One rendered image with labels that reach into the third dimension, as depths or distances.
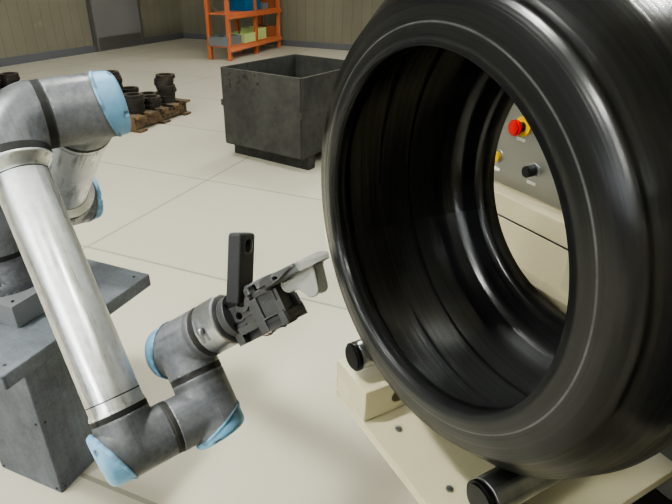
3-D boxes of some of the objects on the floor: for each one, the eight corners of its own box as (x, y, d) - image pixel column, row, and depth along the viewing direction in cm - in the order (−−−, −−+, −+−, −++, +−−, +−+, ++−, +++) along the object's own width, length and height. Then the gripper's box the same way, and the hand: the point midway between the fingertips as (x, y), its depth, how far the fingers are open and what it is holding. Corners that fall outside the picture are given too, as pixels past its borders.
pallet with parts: (100, 102, 621) (93, 60, 600) (193, 113, 582) (189, 69, 561) (35, 119, 544) (23, 73, 523) (137, 134, 505) (130, 84, 484)
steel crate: (368, 143, 496) (372, 62, 462) (307, 175, 415) (307, 79, 381) (291, 129, 533) (289, 53, 499) (221, 156, 452) (214, 67, 418)
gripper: (258, 337, 92) (360, 286, 85) (229, 352, 84) (340, 296, 76) (236, 293, 93) (335, 238, 85) (206, 303, 85) (313, 243, 77)
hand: (322, 252), depth 81 cm, fingers closed
